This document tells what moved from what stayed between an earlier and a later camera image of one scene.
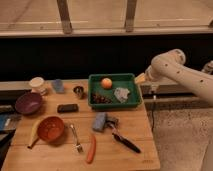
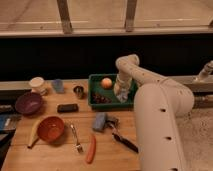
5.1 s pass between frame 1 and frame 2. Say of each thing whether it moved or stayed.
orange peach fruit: stayed
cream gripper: moved
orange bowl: stayed
